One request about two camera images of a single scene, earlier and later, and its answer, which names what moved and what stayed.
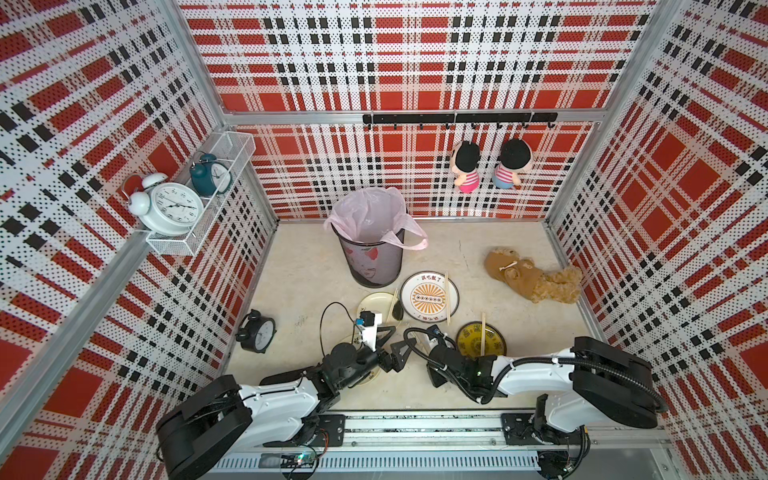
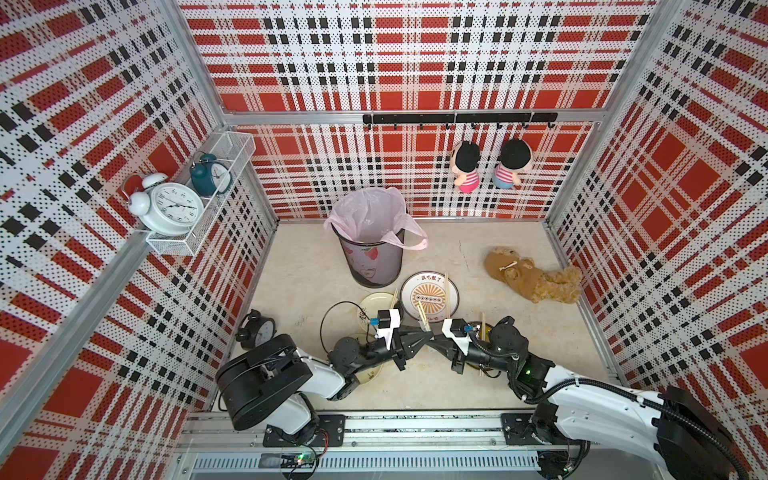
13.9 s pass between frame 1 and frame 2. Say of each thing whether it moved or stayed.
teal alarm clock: stayed
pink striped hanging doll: stayed
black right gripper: moved
